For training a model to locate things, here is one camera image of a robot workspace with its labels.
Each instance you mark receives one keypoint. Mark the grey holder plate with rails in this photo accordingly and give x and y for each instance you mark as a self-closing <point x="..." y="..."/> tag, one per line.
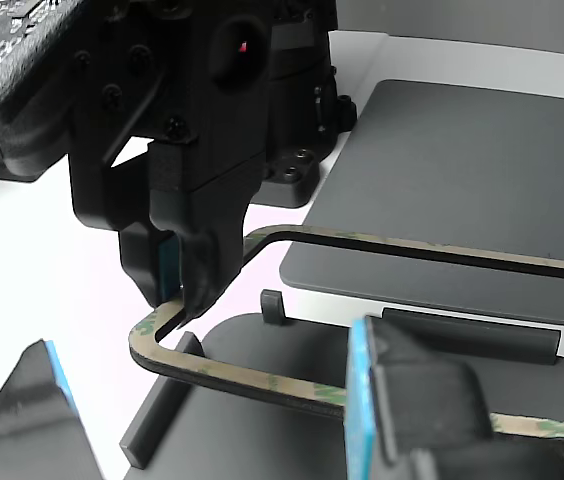
<point x="262" y="440"/>

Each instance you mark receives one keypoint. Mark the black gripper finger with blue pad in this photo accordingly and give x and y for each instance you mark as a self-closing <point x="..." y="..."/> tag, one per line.
<point x="152" y="265"/>

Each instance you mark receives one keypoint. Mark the flat grey mat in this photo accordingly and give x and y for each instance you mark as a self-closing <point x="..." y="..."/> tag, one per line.
<point x="437" y="165"/>

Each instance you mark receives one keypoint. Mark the tan rectangular adhesive frame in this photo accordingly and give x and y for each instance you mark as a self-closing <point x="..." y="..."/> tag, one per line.
<point x="242" y="375"/>

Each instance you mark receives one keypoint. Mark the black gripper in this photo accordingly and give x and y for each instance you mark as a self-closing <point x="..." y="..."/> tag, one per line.
<point x="212" y="110"/>

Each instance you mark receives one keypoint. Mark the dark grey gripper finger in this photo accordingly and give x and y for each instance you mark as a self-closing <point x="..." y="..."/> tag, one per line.
<point x="22" y="425"/>
<point x="422" y="410"/>

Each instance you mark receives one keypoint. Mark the square wrist camera module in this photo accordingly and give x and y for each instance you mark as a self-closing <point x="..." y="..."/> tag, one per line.
<point x="12" y="75"/>

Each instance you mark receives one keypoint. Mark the black six-joint robot arm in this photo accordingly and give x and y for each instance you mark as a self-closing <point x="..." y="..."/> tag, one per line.
<point x="302" y="100"/>

